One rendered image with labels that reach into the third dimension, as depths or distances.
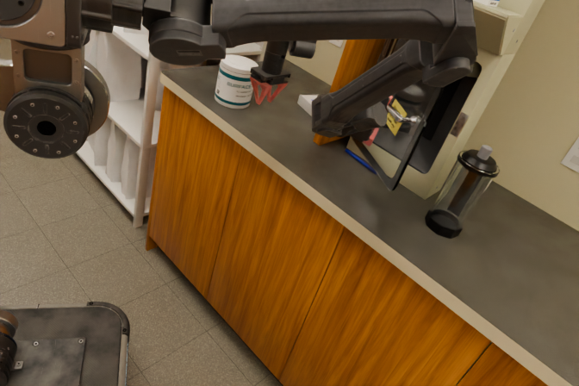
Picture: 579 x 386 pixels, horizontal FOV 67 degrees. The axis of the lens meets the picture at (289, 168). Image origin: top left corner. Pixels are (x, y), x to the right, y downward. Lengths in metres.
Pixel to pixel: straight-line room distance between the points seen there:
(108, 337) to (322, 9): 1.35
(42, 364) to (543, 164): 1.73
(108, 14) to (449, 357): 1.08
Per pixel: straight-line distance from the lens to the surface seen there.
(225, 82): 1.51
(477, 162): 1.19
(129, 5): 0.58
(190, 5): 0.60
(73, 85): 0.92
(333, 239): 1.29
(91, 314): 1.73
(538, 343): 1.17
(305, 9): 0.58
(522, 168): 1.74
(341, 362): 1.51
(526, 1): 1.24
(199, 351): 1.94
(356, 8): 0.58
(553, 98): 1.68
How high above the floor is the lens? 1.61
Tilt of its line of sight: 31 degrees down
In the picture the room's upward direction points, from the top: 18 degrees clockwise
